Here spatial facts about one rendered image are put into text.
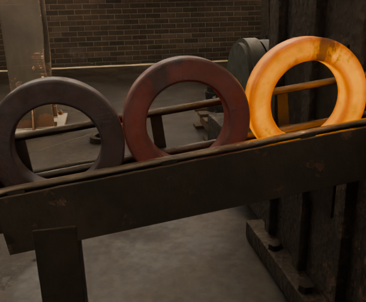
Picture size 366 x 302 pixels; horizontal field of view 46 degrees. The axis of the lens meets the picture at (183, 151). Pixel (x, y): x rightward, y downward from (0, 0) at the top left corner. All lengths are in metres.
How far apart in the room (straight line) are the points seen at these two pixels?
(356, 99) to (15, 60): 2.69
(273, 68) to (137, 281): 0.96
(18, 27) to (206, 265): 2.17
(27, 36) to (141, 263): 2.01
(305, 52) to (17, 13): 2.64
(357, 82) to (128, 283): 0.98
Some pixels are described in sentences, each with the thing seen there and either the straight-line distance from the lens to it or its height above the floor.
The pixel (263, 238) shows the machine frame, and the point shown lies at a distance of 1.51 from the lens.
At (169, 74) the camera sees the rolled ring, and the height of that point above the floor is 0.73.
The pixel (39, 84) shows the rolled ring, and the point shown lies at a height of 0.72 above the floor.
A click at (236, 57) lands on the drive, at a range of 2.04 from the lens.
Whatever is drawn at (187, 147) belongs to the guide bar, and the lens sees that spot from 0.67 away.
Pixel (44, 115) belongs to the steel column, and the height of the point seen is 0.11.
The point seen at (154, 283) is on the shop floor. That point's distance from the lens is 1.41.
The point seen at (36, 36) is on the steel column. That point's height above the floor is 0.66.
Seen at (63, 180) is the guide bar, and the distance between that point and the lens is 0.61.
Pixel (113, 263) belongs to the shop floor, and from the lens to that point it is 1.53.
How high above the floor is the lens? 0.81
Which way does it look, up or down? 18 degrees down
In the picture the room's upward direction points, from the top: 1 degrees counter-clockwise
